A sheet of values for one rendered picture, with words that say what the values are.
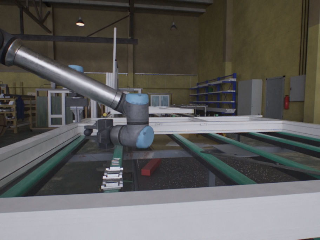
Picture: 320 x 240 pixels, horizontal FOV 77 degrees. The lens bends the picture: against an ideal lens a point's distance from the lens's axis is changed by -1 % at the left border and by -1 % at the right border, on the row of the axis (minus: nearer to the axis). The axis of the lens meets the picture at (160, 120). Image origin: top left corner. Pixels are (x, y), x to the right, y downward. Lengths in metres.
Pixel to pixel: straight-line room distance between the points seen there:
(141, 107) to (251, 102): 9.63
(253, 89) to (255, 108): 0.88
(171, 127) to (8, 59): 0.89
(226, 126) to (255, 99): 9.00
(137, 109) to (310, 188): 0.58
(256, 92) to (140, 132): 9.79
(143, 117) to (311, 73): 7.64
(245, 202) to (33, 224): 0.27
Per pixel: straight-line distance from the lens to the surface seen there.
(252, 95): 10.31
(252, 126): 1.51
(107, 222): 0.29
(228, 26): 13.78
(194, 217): 0.30
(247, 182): 0.57
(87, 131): 1.00
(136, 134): 0.79
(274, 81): 10.01
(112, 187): 0.50
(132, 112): 0.79
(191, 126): 1.34
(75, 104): 1.40
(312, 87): 8.13
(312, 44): 8.38
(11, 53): 0.93
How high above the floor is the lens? 1.07
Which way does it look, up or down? 5 degrees down
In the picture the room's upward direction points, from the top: straight up
